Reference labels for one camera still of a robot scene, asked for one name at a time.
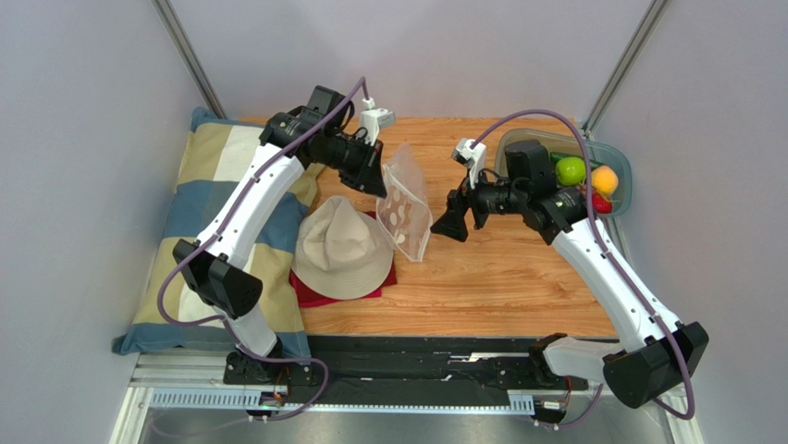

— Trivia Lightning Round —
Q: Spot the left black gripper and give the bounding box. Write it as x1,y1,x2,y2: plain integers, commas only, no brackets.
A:
314,133,388,200

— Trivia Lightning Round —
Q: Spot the clear polka dot zip bag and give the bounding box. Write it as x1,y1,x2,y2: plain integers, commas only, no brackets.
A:
376,142,433,263

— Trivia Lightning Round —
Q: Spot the green apple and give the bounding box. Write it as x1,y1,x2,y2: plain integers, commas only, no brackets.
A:
555,156,587,187

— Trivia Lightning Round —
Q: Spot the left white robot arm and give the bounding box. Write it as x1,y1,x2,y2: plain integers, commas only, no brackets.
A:
165,86,396,385

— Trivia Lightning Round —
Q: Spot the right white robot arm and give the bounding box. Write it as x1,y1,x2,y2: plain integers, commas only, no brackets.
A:
431,139,709,409

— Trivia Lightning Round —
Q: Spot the beige bucket hat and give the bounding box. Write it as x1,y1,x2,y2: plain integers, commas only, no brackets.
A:
290,195,395,301

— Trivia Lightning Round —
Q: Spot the green cucumber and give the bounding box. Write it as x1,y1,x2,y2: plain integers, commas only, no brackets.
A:
549,151,605,169

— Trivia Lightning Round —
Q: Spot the dark red cloth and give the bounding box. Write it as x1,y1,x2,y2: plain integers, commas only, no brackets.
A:
289,211,399,308

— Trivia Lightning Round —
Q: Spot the red strawberry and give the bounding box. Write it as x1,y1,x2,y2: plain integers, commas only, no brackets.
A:
592,192,613,215

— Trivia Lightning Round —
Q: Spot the orange fruit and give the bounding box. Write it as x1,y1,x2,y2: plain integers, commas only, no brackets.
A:
591,166,619,197

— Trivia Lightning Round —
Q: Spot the grey transparent plastic container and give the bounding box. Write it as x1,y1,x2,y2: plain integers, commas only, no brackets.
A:
494,129,632,218

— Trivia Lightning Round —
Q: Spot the plaid blue beige pillow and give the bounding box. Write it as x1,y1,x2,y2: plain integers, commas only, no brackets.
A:
112,107,323,357

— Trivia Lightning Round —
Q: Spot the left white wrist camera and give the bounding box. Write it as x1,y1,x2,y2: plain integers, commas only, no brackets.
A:
359,98,396,145

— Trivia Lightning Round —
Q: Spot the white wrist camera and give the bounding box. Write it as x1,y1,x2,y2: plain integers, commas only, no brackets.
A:
359,98,396,145
450,138,486,189

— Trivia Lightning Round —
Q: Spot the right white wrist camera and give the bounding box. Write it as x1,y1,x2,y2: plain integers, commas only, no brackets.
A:
450,138,486,189

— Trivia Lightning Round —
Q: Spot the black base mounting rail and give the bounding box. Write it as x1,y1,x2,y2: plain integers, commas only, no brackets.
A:
222,334,617,409

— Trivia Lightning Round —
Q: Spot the right aluminium frame post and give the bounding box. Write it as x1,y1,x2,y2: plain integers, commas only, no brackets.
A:
582,0,671,139

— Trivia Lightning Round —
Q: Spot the aluminium frame post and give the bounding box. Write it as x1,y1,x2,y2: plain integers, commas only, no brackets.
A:
582,0,671,139
151,0,227,118

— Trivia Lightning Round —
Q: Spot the left aluminium frame post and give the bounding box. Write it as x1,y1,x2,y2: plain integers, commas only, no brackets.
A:
151,0,227,118

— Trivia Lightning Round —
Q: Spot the aluminium base frame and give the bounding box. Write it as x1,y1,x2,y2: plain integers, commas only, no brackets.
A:
113,351,703,443

